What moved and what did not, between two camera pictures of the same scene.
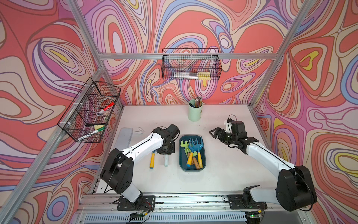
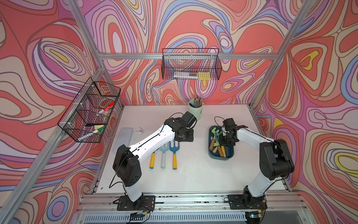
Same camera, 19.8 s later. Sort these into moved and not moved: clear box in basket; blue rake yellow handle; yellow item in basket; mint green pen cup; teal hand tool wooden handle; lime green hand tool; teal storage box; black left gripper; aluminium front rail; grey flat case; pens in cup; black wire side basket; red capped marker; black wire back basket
Moved: teal hand tool wooden handle; lime green hand tool; blue rake yellow handle; black left gripper; teal storage box
Not moved: aluminium front rail; red capped marker; black wire side basket; mint green pen cup; black wire back basket; yellow item in basket; grey flat case; clear box in basket; pens in cup
